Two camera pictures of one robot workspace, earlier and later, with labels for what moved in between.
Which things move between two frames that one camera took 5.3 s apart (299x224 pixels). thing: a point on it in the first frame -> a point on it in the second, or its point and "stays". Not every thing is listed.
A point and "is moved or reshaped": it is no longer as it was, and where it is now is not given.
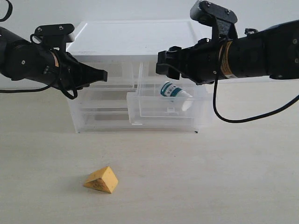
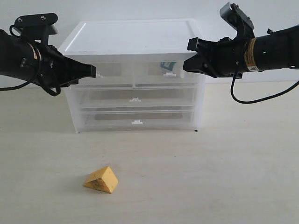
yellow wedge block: [105, 180] stays
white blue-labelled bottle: [170, 89] is moved or reshaped
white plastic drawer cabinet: [134, 98] stays
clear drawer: [147, 107] is moved or reshaped
